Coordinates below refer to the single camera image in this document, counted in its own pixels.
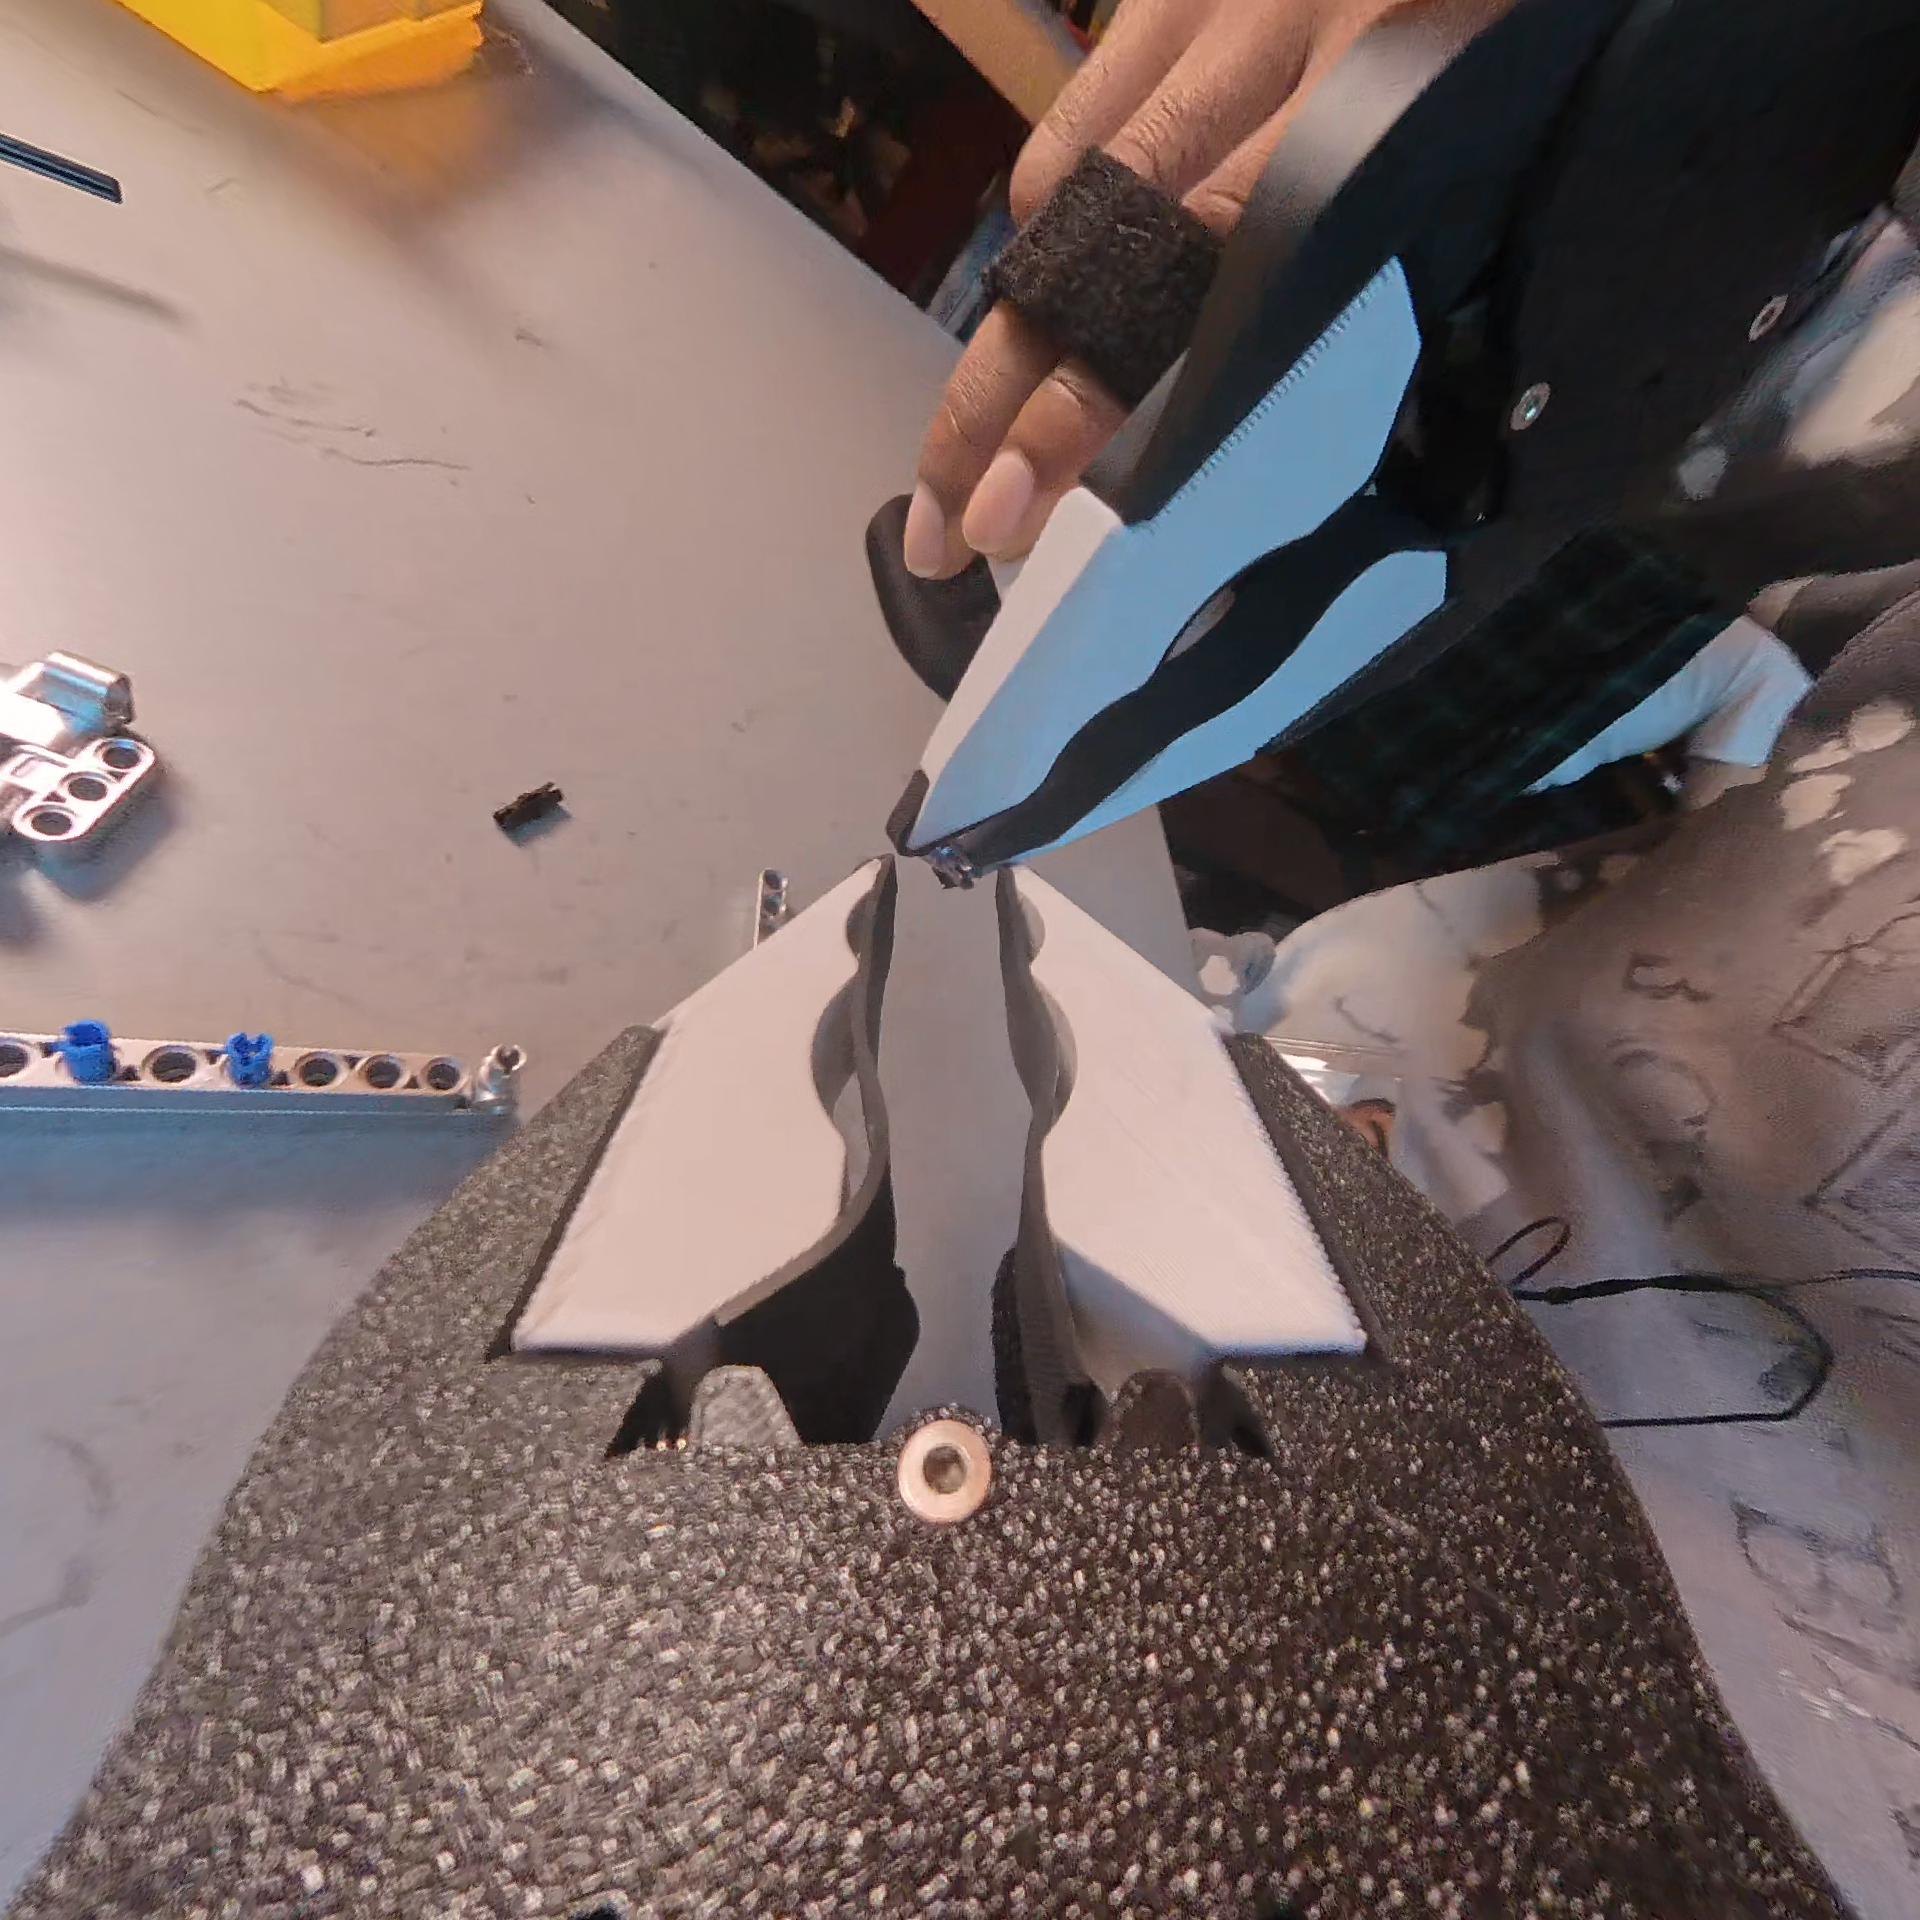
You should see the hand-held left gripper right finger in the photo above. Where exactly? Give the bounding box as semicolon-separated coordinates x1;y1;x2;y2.
986;865;1375;1448

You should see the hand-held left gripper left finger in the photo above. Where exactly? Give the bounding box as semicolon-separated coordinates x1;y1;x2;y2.
498;854;924;1447

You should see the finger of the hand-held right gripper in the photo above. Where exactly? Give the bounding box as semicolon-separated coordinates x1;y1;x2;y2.
936;542;1461;890
884;254;1428;873

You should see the grey desk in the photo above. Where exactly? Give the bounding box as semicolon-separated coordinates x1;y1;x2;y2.
0;0;1224;1893

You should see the person's right hand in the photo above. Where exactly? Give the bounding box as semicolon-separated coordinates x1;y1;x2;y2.
907;0;1405;585

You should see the long grey beam panel assembly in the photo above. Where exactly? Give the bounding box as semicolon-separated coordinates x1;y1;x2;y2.
0;1021;531;1125

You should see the silver curved toy panel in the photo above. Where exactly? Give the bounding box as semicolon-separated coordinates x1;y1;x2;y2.
0;649;164;885

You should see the yellow plastic bin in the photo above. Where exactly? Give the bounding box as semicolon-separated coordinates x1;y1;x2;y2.
116;0;487;104

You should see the thin black cable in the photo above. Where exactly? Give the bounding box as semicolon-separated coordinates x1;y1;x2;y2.
1485;1214;1920;1429

